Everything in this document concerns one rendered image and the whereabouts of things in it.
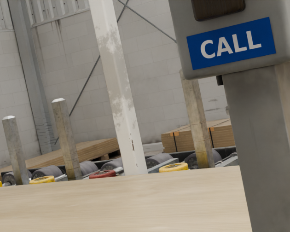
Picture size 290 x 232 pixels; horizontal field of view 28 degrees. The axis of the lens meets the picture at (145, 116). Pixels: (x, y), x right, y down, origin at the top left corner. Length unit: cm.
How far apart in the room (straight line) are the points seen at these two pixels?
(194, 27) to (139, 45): 863
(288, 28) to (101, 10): 130
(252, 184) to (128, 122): 125
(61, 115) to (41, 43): 834
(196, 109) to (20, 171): 76
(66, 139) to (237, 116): 158
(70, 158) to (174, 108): 689
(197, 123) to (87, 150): 704
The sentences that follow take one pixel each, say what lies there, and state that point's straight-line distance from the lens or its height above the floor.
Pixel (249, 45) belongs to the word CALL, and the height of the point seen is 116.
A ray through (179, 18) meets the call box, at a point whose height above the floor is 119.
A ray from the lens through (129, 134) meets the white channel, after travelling 159.
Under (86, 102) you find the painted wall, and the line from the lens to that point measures 971.
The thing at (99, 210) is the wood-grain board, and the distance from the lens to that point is 125.
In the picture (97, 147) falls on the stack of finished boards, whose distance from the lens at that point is 882.
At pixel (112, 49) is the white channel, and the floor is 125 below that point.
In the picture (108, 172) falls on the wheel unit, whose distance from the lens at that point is 170.
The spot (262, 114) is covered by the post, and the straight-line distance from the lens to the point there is 35.
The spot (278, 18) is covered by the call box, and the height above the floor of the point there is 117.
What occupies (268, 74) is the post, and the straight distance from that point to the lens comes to 34.
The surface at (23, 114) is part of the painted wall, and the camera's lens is 1018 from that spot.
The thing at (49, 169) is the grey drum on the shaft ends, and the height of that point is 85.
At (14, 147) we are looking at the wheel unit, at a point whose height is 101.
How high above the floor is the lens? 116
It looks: 4 degrees down
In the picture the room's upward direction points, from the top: 12 degrees counter-clockwise
